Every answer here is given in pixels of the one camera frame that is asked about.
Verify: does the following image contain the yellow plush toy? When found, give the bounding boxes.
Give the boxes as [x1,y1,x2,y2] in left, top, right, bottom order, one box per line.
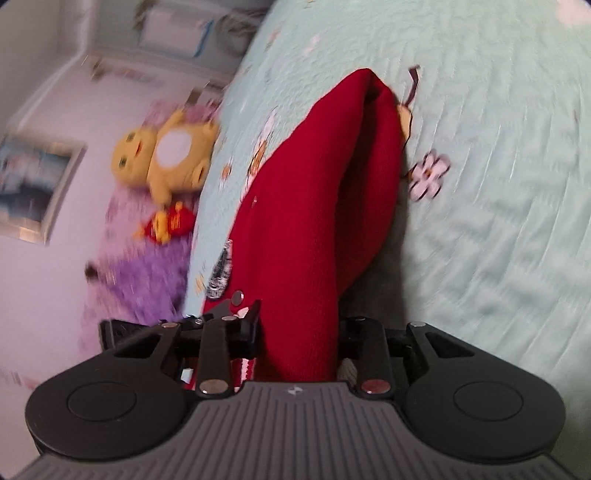
[111,108,220,206]

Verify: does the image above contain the pink floral pillow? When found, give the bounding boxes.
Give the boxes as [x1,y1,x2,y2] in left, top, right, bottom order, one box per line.
[78,99,222,278]

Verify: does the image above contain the purple fluffy pillow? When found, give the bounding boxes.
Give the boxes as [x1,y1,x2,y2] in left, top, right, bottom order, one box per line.
[81,240,192,352]

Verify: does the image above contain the blue bordered wall poster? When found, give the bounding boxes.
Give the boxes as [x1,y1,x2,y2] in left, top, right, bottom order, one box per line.
[139,7,213,61]

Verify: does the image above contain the small red plush toy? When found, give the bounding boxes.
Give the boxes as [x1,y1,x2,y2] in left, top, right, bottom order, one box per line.
[134,200,197,244]

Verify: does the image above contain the sliding door wardrobe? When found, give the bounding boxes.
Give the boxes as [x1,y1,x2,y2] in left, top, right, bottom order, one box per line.
[90,0,273,79]

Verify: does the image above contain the hanging red ornament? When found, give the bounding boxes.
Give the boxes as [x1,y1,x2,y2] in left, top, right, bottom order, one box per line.
[90,58,162,86]

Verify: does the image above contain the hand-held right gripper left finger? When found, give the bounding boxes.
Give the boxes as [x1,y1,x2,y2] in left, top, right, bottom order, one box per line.
[111,299,262,400]

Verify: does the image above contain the light green bee print bedspread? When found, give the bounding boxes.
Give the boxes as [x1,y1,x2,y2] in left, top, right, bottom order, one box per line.
[180,0,591,478]

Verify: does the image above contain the framed wall photo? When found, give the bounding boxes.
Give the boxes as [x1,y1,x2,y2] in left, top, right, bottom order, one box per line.
[0,134,88,245]

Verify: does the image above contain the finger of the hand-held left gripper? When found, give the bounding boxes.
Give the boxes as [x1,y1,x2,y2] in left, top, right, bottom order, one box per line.
[180,291,252,334]

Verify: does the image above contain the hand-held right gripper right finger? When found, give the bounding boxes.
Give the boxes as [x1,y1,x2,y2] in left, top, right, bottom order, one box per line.
[337,316,478,400]

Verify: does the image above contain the red sweater with white stripes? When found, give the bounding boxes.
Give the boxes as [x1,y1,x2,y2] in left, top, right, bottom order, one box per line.
[182,68,409,386]

